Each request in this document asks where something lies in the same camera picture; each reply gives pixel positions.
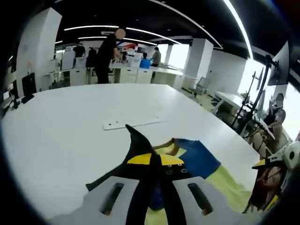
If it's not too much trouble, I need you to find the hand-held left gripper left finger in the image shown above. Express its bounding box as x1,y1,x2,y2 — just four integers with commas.
50,153,162,225

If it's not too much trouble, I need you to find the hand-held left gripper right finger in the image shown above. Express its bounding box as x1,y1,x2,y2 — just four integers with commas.
159,154,261,225

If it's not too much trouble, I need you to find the yellow blue black garment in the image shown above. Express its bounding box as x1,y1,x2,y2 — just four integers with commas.
85,124,254,225

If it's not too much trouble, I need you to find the black monitor stand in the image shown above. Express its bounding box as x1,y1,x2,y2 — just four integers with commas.
235,54,272,135

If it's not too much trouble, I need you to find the white desk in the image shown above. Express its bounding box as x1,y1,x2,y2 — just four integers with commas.
210,91,246,116

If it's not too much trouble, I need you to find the black monitor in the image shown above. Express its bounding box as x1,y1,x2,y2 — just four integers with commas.
267,41,291,87

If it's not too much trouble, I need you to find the white mesh office chair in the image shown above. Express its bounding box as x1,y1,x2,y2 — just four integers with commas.
194,76,211,97

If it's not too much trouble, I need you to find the white counter with cabinets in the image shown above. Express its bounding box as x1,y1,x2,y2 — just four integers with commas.
44,64,185,91

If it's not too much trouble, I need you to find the white storage box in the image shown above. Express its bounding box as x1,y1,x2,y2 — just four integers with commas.
128,57,141,69

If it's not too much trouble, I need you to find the white air purifier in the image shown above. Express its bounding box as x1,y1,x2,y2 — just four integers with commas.
61,50,76,71

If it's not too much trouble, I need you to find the white cable cover strip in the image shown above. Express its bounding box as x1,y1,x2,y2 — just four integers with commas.
102,116,163,131

